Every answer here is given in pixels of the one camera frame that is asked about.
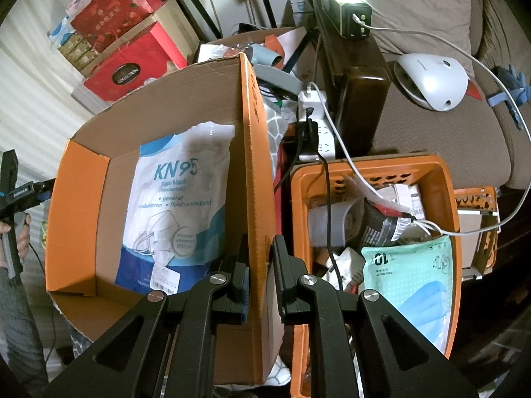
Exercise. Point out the small orange plastic basket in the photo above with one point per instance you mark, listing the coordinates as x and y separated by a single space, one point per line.
491 236

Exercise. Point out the red patterned gift box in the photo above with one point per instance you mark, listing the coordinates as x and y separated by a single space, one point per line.
112 12

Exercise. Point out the blue glove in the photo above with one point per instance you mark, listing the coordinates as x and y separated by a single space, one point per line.
512 81

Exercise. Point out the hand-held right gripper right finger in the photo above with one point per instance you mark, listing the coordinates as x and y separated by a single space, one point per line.
290 294

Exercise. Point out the large orange plastic basket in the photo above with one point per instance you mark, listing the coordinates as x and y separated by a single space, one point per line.
439 186

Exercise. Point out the white blue face mask packet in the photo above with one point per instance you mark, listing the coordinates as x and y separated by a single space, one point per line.
174 199

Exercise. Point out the grey curved plastic part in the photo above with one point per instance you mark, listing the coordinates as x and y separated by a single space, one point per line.
276 76

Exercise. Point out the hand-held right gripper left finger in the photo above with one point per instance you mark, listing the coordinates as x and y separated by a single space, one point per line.
244 294

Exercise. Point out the grey blue hair dryer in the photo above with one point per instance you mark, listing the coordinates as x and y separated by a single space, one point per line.
267 56

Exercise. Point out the gold brown small boxes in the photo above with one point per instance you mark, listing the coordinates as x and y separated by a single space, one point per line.
79 54

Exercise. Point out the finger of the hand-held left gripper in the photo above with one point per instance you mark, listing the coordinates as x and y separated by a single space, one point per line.
39 192

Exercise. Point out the plain brown cardboard box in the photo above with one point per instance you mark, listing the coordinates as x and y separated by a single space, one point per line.
232 39

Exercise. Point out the black tripod legs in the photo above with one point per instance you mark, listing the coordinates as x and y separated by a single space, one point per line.
205 12

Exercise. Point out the person's grey trousers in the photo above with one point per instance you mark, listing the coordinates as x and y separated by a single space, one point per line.
20 331

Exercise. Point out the orange cardboard box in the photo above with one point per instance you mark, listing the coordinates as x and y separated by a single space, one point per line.
257 174

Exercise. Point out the white handheld vacuum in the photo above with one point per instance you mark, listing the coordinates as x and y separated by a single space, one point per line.
435 78

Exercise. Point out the black yellow portable lamp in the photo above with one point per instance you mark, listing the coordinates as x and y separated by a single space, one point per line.
352 12

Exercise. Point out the white charger plug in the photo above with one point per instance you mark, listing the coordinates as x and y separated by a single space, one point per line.
311 103

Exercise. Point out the green packet of blue masks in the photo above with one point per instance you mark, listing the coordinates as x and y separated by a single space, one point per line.
406 273

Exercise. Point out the white power strip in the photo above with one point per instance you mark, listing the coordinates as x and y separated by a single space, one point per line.
325 141

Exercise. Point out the grey white patterned cloth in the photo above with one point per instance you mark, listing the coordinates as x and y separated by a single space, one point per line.
274 132

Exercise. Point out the brown sofa with wooden armrest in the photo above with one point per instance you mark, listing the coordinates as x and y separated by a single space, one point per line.
361 91

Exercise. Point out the white foil sachet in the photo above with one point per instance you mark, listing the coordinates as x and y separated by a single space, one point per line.
344 265

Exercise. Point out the black charger plug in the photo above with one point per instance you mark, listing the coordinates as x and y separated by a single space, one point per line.
306 134

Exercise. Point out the black foil packet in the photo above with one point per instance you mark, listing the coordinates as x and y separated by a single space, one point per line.
377 228

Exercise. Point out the person's left hand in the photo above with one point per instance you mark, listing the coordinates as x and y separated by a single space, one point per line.
25 236

